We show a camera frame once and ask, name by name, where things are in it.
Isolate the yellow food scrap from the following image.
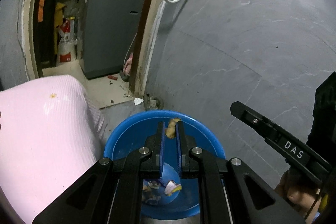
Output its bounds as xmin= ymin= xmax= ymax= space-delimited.
xmin=165 ymin=118 xmax=181 ymax=139

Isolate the trash pile in bucket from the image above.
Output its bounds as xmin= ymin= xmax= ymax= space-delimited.
xmin=142 ymin=179 xmax=182 ymax=206

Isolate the operator right hand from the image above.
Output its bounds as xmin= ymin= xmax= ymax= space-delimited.
xmin=274 ymin=168 xmax=329 ymax=223

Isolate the blue plastic bucket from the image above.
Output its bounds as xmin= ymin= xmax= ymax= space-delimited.
xmin=104 ymin=110 xmax=226 ymax=220

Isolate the pink tablecloth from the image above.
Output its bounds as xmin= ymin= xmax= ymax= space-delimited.
xmin=1 ymin=75 xmax=106 ymax=223

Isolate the white paper scrap on floor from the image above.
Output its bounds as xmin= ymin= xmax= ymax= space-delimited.
xmin=133 ymin=98 xmax=144 ymax=106

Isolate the pink slipper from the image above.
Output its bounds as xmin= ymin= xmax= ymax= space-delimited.
xmin=123 ymin=52 xmax=133 ymax=76

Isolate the red white sack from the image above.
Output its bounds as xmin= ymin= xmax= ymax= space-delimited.
xmin=56 ymin=17 xmax=76 ymax=64

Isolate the wooden door frame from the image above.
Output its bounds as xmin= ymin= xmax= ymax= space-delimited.
xmin=22 ymin=0 xmax=163 ymax=97

